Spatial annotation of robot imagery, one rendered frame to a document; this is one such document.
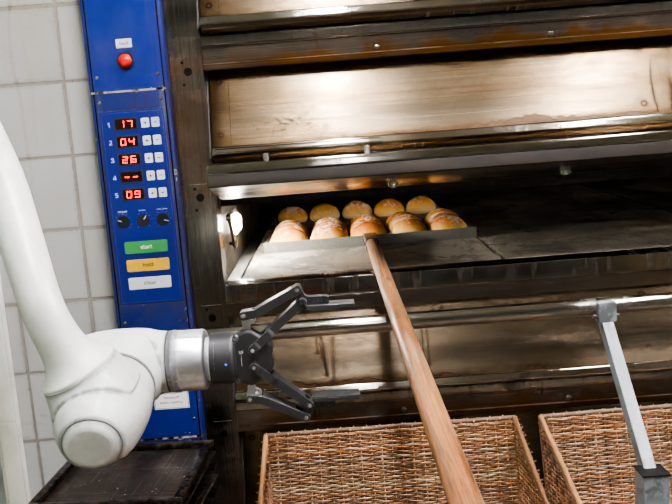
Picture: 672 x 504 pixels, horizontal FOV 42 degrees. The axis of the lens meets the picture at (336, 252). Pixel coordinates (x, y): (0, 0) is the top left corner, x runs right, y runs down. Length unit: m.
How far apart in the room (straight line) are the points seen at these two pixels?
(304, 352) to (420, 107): 0.58
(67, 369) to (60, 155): 0.86
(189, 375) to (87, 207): 0.74
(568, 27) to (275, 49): 0.60
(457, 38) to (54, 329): 1.08
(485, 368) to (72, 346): 1.04
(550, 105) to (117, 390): 1.13
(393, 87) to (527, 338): 0.61
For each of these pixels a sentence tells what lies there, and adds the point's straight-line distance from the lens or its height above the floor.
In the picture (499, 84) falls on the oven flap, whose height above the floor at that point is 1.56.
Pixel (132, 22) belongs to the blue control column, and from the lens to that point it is 1.88.
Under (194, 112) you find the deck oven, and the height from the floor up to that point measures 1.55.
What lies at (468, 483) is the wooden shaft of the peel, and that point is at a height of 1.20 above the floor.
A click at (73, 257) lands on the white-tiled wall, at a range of 1.96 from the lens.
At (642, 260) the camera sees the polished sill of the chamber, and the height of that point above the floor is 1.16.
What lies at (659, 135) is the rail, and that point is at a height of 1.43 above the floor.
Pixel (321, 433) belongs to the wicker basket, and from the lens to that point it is 1.95.
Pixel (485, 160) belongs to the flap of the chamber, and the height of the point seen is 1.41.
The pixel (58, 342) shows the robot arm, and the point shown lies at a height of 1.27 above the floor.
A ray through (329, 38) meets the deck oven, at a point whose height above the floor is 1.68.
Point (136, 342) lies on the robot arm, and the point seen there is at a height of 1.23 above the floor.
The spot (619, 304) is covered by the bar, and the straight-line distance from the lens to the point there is 1.60.
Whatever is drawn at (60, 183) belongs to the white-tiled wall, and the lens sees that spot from 1.94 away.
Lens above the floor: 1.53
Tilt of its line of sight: 9 degrees down
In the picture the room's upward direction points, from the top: 4 degrees counter-clockwise
